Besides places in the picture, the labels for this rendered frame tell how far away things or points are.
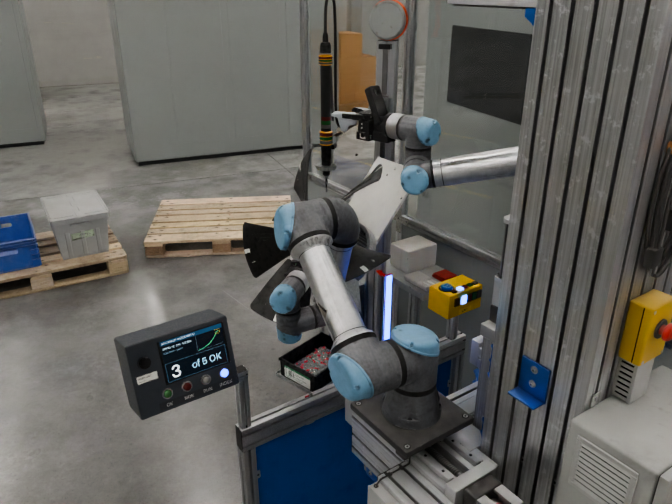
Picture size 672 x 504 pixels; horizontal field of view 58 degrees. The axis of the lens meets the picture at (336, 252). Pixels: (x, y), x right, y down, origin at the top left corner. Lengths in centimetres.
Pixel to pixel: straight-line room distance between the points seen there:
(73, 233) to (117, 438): 198
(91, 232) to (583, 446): 403
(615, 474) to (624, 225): 48
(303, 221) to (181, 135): 611
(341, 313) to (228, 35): 630
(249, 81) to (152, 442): 529
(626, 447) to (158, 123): 676
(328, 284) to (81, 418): 219
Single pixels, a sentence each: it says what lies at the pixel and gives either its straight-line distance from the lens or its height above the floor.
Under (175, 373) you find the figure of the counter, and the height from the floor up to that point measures 116.
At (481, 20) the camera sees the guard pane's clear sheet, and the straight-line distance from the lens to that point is 248.
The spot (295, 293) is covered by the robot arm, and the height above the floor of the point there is 120.
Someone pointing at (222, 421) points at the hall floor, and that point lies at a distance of 322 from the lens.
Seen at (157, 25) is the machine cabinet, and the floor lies 156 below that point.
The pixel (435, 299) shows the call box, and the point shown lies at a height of 103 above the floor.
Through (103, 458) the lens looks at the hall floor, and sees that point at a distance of 317.
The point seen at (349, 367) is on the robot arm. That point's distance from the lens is 137.
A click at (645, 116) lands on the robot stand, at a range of 114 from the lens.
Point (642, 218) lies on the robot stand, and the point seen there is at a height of 164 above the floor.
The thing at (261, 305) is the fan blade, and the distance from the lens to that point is 219.
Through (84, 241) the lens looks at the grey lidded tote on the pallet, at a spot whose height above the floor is 27.
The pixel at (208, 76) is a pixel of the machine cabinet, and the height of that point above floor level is 99.
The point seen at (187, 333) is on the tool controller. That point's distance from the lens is 155.
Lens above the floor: 204
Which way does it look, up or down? 24 degrees down
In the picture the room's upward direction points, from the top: straight up
